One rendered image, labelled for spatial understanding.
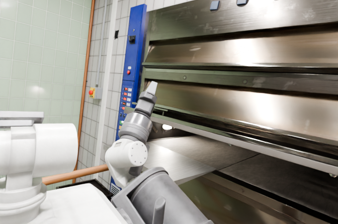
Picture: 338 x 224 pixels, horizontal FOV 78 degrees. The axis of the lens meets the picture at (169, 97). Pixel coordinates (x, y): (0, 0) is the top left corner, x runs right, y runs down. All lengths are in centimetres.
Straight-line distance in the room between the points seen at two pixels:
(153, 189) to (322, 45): 81
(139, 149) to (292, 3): 83
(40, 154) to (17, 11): 187
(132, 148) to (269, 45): 74
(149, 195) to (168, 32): 112
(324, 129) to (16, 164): 89
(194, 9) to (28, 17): 137
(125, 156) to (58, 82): 164
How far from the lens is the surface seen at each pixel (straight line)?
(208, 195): 120
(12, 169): 30
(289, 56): 98
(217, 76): 109
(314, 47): 98
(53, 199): 37
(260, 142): 85
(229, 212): 116
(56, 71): 213
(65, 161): 30
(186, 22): 130
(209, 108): 109
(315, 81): 95
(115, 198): 41
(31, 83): 208
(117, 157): 60
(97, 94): 190
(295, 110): 96
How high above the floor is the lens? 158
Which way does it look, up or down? 2 degrees down
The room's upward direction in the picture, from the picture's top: 7 degrees clockwise
